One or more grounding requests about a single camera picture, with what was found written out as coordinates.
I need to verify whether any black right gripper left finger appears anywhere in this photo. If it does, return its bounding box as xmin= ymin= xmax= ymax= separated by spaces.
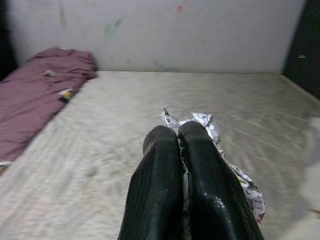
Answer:
xmin=117 ymin=125 xmax=186 ymax=240

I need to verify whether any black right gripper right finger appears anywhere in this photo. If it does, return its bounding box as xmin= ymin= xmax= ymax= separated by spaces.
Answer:
xmin=178 ymin=121 xmax=266 ymax=240

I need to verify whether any white printed wrapper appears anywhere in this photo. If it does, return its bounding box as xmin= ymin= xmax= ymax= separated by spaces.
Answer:
xmin=159 ymin=106 xmax=267 ymax=223

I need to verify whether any patterned grey white mattress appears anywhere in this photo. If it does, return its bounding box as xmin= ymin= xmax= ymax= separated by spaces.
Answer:
xmin=0 ymin=70 xmax=320 ymax=240

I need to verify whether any maroon blanket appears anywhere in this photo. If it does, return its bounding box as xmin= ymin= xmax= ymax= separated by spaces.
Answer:
xmin=0 ymin=47 xmax=99 ymax=162

